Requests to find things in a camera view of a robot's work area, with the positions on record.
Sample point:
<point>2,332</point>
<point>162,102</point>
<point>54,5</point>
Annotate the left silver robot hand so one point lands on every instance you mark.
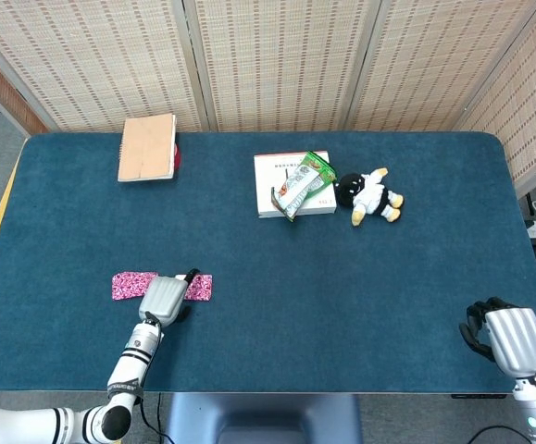
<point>163,298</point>

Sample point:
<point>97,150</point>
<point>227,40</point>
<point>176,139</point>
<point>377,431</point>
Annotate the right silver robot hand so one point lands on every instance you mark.
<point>517,337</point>

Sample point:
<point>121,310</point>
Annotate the pink patterned cloth pouch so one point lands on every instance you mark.
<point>131,286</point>

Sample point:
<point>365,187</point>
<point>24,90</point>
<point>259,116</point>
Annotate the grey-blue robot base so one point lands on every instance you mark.
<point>263,418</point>

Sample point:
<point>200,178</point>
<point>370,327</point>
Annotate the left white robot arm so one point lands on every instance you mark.
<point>128,365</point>

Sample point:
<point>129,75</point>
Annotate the black table control panel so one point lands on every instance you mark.
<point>478,396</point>

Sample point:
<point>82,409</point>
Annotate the red cup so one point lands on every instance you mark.
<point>178,156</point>

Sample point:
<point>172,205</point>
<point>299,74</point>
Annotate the tan spiral notebook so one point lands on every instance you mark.
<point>146,148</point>

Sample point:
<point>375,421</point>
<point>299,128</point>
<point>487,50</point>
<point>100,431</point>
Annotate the white flat cardboard box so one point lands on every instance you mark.
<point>270,185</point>

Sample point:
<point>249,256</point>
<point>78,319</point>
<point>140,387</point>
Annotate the green snack bag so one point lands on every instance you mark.
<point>302,189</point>

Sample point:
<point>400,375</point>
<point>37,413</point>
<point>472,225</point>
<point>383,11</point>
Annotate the black and white plush doll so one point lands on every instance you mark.
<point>371,196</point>

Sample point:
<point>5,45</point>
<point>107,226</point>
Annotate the woven bamboo screen panel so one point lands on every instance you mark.
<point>277,60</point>
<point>531,106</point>
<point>434,60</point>
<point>87,60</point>

